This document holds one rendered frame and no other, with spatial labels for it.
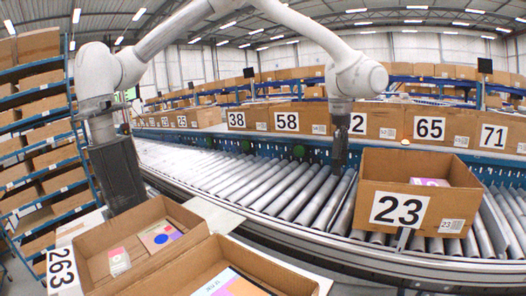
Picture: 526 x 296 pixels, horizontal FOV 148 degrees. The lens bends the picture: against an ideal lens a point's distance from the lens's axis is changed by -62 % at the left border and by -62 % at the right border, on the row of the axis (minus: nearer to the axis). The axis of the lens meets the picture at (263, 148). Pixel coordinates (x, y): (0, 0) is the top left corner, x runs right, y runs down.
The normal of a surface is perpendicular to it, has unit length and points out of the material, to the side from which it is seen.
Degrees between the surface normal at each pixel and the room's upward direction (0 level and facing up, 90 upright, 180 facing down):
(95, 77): 92
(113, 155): 90
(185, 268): 89
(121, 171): 90
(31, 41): 123
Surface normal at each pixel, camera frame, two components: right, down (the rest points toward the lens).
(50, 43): 0.74, 0.59
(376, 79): 0.27, 0.36
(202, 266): 0.78, 0.09
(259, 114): -0.57, 0.30
